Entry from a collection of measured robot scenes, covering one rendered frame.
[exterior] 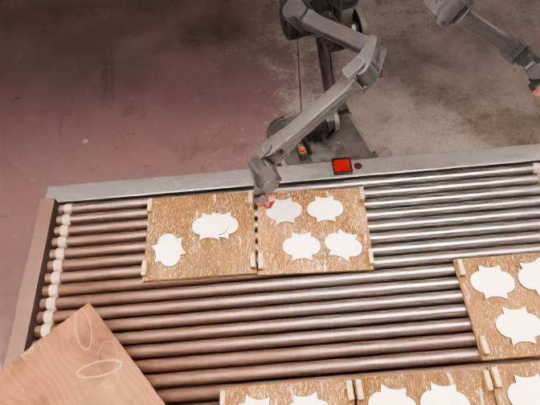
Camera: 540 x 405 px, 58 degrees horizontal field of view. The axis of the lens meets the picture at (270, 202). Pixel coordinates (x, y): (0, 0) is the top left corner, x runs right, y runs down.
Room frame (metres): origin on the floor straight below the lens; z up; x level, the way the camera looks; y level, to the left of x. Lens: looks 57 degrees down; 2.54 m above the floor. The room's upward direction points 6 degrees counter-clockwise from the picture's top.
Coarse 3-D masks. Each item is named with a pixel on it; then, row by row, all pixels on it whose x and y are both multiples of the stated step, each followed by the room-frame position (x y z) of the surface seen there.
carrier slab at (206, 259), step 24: (240, 192) 1.09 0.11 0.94; (168, 216) 1.01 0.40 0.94; (192, 216) 1.00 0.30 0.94; (240, 216) 0.98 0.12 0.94; (192, 240) 0.89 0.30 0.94; (216, 240) 0.88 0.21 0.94; (240, 240) 0.87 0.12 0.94; (192, 264) 0.79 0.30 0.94; (216, 264) 0.78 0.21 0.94; (240, 264) 0.78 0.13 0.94
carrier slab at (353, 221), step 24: (288, 192) 1.06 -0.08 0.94; (312, 192) 1.05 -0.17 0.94; (336, 192) 1.04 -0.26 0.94; (264, 216) 0.97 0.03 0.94; (360, 216) 0.92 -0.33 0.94; (264, 240) 0.86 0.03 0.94; (360, 240) 0.82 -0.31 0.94; (264, 264) 0.77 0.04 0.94; (288, 264) 0.76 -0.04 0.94; (312, 264) 0.75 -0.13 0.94; (336, 264) 0.74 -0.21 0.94; (360, 264) 0.73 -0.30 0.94
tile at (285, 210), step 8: (280, 200) 1.03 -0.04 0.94; (288, 200) 1.02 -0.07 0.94; (272, 208) 0.99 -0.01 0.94; (280, 208) 0.99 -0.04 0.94; (288, 208) 0.99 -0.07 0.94; (296, 208) 0.98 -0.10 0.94; (272, 216) 0.96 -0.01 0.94; (280, 216) 0.95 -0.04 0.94; (288, 216) 0.95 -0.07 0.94; (296, 216) 0.95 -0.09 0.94
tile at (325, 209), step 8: (320, 200) 1.01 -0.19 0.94; (328, 200) 1.00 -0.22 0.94; (312, 208) 0.97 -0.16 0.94; (320, 208) 0.97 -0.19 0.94; (328, 208) 0.97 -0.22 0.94; (336, 208) 0.96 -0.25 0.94; (312, 216) 0.94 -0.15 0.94; (320, 216) 0.94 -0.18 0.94; (328, 216) 0.93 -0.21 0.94; (336, 216) 0.93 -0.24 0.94
